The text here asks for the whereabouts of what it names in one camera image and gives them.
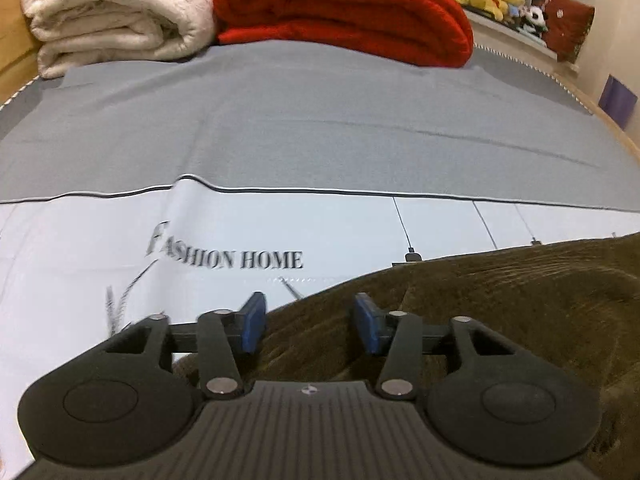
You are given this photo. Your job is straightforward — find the olive corduroy pants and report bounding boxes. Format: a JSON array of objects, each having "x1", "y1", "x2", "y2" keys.
[{"x1": 239, "y1": 234, "x2": 639, "y2": 479}]

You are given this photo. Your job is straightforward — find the grey white printed bedsheet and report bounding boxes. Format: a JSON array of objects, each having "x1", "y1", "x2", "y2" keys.
[{"x1": 1, "y1": 41, "x2": 639, "y2": 479}]

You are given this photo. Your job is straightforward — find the purple bag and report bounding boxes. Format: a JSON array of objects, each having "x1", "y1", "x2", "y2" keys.
[{"x1": 599, "y1": 75, "x2": 638, "y2": 130}]

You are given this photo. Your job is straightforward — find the wooden headboard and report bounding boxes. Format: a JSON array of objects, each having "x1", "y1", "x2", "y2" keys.
[{"x1": 0, "y1": 0, "x2": 40, "y2": 102}]

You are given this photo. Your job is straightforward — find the panda plush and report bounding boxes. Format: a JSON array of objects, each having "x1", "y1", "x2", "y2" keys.
[{"x1": 522, "y1": 6, "x2": 548, "y2": 34}]

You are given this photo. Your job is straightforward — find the cream folded blanket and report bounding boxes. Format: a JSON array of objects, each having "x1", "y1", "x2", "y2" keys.
[{"x1": 21, "y1": 0, "x2": 216, "y2": 79}]

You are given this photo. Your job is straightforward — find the red folded blanket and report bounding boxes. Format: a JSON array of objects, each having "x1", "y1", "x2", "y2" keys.
[{"x1": 213, "y1": 0, "x2": 474, "y2": 68}]

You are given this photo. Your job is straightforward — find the wooden bed frame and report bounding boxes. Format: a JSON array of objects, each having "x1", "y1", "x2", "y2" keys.
[{"x1": 474, "y1": 42, "x2": 640, "y2": 162}]

